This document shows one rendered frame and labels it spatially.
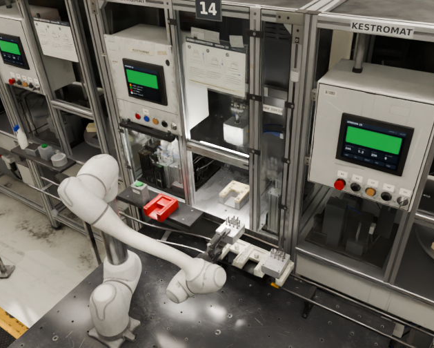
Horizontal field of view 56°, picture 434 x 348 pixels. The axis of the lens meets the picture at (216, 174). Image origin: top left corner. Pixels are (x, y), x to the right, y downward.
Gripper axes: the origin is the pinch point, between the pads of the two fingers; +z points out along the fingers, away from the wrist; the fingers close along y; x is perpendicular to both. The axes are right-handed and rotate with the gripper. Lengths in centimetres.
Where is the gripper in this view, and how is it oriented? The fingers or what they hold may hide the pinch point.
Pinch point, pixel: (225, 237)
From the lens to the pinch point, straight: 198.8
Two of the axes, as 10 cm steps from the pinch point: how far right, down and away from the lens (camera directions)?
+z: 5.4, -5.0, 6.8
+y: -0.4, -8.2, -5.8
